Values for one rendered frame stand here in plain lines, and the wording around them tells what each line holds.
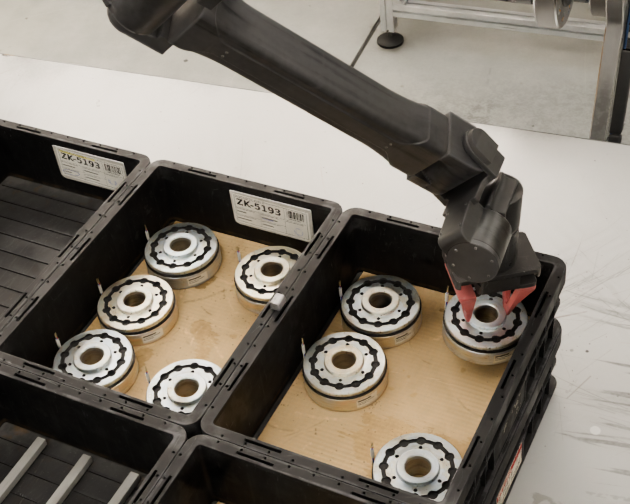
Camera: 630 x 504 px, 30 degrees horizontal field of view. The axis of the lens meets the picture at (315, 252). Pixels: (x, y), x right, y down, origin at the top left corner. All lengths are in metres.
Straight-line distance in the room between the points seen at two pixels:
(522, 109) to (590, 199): 1.38
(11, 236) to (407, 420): 0.68
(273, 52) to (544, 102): 2.18
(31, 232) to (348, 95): 0.71
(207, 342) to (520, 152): 0.70
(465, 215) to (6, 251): 0.76
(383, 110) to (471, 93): 2.11
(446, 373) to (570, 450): 0.20
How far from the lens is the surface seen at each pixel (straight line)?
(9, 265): 1.71
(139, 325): 1.51
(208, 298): 1.57
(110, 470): 1.41
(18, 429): 1.49
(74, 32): 3.82
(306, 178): 1.94
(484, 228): 1.23
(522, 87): 3.32
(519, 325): 1.43
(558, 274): 1.42
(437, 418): 1.40
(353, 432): 1.39
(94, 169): 1.73
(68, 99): 2.24
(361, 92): 1.19
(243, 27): 1.12
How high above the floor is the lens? 1.92
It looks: 43 degrees down
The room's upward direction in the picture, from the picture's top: 8 degrees counter-clockwise
